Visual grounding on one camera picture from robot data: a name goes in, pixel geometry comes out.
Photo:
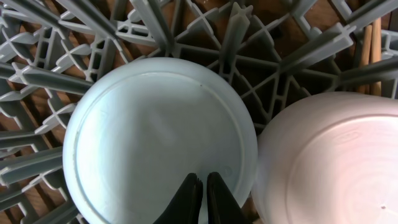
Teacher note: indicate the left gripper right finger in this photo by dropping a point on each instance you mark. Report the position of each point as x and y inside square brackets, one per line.
[222, 207]

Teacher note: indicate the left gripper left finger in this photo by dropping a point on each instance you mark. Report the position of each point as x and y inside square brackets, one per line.
[184, 207]

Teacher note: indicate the light blue bowl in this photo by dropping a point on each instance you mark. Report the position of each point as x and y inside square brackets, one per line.
[142, 128]

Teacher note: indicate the pink white bowl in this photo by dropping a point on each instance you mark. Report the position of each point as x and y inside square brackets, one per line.
[329, 158]

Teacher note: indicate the wooden chopstick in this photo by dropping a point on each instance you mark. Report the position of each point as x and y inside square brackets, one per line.
[365, 54]
[375, 88]

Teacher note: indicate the grey plastic dish rack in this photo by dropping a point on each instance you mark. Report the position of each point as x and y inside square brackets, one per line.
[51, 51]

